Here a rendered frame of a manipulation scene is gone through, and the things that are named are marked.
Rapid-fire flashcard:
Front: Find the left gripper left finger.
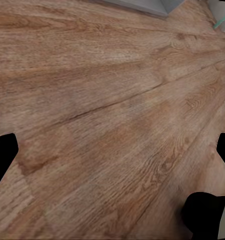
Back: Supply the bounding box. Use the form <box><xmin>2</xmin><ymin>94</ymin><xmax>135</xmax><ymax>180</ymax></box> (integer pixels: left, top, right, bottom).
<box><xmin>0</xmin><ymin>133</ymin><xmax>19</xmax><ymax>181</ymax></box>

